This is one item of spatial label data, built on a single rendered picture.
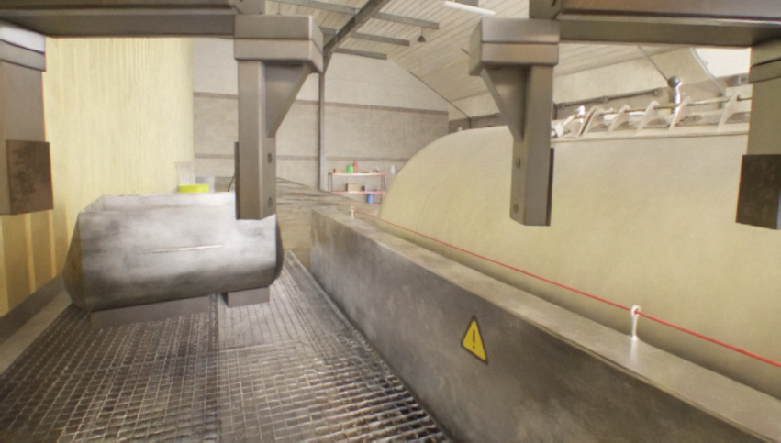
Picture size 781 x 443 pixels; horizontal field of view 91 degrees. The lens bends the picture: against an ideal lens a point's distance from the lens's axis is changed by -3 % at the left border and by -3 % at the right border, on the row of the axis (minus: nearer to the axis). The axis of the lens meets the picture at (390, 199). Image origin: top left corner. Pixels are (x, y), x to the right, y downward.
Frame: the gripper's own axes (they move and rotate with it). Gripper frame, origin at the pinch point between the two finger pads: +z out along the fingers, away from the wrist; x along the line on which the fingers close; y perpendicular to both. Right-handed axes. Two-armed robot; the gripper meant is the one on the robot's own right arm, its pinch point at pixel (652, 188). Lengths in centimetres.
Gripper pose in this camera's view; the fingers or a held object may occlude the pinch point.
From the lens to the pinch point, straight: 25.4
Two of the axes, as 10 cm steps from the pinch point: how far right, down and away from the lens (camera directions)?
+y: -0.1, 1.0, -10.0
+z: -0.2, 10.0, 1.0
